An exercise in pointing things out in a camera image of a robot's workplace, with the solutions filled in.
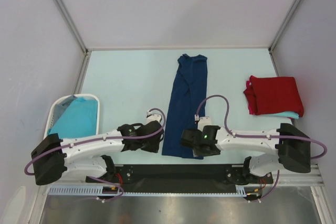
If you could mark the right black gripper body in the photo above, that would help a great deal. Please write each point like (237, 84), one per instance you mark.
(197, 152)

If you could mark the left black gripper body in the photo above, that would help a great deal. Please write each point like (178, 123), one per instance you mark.
(151, 146)

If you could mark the navy blue t shirt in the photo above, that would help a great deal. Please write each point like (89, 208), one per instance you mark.
(189, 90)

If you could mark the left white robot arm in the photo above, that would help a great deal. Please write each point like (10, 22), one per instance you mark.
(88, 157)

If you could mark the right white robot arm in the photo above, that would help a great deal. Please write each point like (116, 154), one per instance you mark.
(283, 148)

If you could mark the turquoise t shirt in basket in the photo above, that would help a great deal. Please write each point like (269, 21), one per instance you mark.
(76, 116)

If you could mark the folded red t shirt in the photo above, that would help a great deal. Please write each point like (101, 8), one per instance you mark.
(273, 95)

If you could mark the white laundry basket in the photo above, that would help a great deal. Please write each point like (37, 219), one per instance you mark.
(52, 113)

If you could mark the folded light blue t shirt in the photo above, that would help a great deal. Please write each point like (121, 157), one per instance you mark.
(287, 114)

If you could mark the grey shirt in basket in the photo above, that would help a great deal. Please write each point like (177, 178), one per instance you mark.
(61, 107)

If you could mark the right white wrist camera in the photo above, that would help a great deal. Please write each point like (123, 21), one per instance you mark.
(201, 122)

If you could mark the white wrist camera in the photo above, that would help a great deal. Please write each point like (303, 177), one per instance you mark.
(201, 122)
(151, 117)

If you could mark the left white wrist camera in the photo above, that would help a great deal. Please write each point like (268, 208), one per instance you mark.
(151, 117)

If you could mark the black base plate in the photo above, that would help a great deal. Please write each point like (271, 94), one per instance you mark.
(184, 179)

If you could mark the light blue cable duct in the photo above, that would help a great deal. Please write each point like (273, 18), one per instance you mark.
(78, 190)

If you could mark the aluminium frame rail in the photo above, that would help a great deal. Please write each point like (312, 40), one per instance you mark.
(302, 179)

